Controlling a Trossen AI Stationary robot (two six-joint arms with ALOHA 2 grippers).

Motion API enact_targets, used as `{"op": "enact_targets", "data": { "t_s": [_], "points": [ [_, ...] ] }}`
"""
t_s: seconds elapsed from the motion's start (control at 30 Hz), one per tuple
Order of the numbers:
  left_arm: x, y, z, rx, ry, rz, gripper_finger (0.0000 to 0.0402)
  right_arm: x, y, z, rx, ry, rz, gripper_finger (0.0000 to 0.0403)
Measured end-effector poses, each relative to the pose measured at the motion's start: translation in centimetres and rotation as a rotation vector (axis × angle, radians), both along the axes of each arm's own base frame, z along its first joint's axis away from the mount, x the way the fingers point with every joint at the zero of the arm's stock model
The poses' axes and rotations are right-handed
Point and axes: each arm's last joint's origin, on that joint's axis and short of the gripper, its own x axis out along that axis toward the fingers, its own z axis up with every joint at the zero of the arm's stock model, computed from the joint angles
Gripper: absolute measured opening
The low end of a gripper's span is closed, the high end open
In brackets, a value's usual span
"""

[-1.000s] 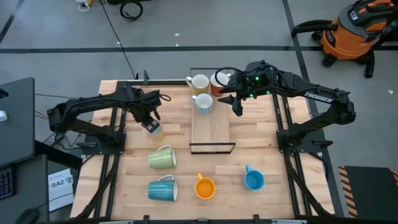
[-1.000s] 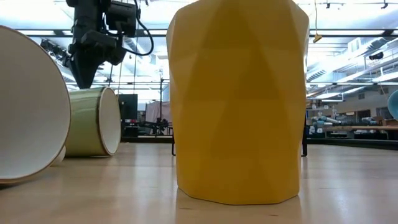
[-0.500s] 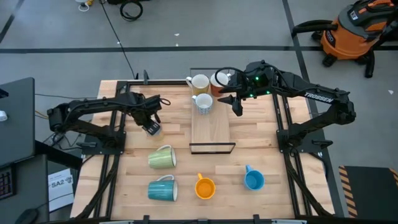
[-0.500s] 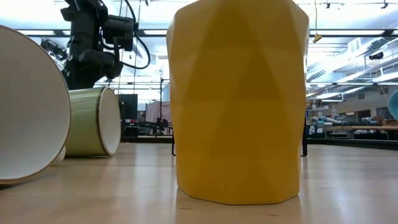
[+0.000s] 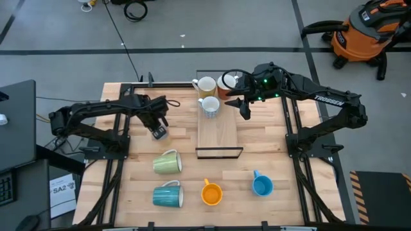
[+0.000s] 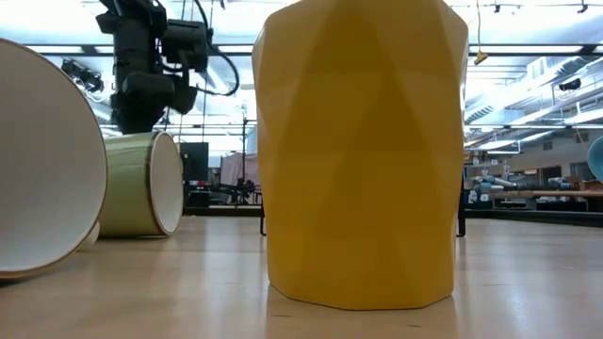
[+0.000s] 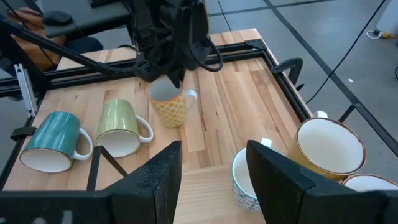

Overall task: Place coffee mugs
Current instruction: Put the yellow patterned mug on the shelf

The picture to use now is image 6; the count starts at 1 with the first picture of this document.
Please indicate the light green striped mug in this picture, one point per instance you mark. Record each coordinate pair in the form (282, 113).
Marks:
(127, 188)

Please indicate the teal striped mug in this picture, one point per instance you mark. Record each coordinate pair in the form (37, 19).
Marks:
(47, 165)

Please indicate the orange yellow faceted mug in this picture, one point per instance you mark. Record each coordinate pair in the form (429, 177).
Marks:
(358, 165)

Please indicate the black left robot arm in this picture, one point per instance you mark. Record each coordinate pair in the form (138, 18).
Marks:
(136, 42)

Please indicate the black ceiling spotlight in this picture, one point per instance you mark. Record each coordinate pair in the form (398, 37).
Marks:
(570, 85)
(85, 77)

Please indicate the black monitor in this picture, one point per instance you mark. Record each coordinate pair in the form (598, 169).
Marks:
(194, 165)

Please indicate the pink background cloth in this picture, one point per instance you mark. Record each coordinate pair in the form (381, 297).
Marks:
(235, 169)

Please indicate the black background equipment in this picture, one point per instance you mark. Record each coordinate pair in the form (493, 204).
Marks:
(242, 190)

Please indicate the wooden background table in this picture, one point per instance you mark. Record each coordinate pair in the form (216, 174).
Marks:
(565, 193)

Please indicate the black overhead light bar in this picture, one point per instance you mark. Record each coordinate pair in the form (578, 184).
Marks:
(591, 49)

